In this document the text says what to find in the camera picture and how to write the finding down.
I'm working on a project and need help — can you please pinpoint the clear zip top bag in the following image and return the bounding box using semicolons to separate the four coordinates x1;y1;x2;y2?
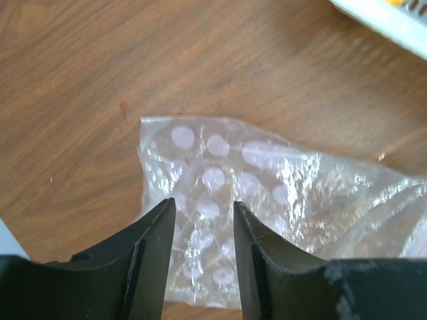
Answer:
139;117;426;309

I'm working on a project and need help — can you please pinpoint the white perforated plastic basket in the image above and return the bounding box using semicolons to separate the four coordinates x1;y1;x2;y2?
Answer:
330;0;426;59

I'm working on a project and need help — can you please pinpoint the yellow fake banana bunch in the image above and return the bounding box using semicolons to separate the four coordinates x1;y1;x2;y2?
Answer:
386;0;407;7

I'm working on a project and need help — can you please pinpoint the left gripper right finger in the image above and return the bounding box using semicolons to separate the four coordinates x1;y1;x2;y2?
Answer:
234;201;426;319

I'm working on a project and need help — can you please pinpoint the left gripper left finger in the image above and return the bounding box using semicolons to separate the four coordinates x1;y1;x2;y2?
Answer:
1;198;176;319

